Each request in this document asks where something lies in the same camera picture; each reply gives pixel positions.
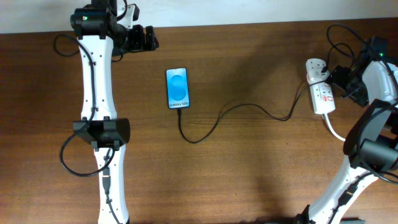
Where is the white power strip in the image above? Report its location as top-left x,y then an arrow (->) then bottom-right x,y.
305,58 -> 335,114

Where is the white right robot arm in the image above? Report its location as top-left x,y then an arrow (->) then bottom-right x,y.
294,36 -> 397,223

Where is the blue Samsung smartphone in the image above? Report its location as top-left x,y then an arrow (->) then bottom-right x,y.
166,68 -> 190,110

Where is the black charging cable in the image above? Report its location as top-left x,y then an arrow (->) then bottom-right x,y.
176,42 -> 356,144

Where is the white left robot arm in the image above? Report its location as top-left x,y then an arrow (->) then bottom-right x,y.
70,1 -> 159,223

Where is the white charger adapter plug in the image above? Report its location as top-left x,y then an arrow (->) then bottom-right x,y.
307,69 -> 330,85

